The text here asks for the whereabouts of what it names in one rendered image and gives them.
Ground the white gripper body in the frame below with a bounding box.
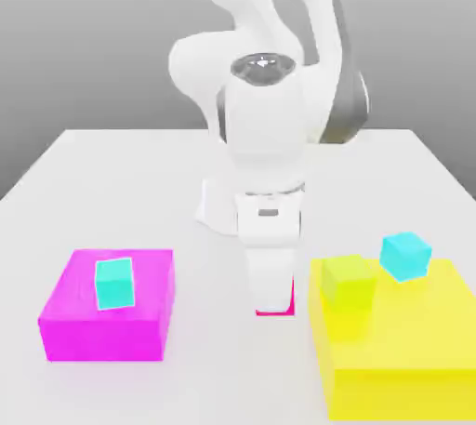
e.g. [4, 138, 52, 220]
[244, 245, 298, 313]

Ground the small red cube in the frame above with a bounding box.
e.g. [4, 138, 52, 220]
[255, 278, 297, 318]

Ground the small lime yellow cube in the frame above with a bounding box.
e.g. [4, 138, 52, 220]
[319, 253, 379, 341]

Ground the small cyan cube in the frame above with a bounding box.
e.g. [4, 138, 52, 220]
[378, 230, 433, 285]

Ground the small turquoise cube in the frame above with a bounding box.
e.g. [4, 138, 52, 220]
[94, 256, 136, 312]

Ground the large yellow box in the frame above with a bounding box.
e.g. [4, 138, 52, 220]
[307, 256, 476, 423]

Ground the large magenta box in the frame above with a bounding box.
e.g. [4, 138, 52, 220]
[36, 247, 176, 364]

